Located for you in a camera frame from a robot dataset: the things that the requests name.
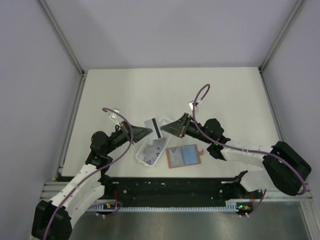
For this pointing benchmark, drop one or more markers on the grey slotted cable duct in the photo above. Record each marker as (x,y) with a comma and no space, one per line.
(105,209)

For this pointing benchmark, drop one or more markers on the white plastic basket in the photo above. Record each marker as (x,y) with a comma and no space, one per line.
(139,156)

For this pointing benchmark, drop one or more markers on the silver VIP card 88888815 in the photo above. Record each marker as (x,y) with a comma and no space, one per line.
(159,143)

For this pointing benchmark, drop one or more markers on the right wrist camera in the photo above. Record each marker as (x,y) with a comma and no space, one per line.
(194,105)

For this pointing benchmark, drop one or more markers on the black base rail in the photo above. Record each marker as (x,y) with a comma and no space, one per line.
(167,192)

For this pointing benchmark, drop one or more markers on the tan leather card holder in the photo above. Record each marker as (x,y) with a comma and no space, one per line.
(191,155)

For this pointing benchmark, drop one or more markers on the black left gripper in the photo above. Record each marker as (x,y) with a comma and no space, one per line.
(138,132)

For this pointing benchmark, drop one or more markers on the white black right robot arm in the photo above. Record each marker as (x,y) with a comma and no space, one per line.
(277,166)

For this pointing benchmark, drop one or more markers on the grey card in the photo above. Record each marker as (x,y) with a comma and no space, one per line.
(155,127)

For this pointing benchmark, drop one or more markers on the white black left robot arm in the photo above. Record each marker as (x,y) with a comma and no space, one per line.
(55,219)

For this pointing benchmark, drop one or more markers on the aluminium frame post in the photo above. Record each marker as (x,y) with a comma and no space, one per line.
(294,13)
(60,35)

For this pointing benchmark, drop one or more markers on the left aluminium frame post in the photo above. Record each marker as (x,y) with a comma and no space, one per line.
(60,35)

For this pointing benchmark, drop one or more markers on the silver VIP card 88888819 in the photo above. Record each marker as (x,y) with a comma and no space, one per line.
(176,157)

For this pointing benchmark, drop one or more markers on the right aluminium frame post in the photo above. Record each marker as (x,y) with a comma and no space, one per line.
(294,13)

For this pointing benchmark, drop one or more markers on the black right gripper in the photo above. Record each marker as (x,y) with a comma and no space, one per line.
(178,128)

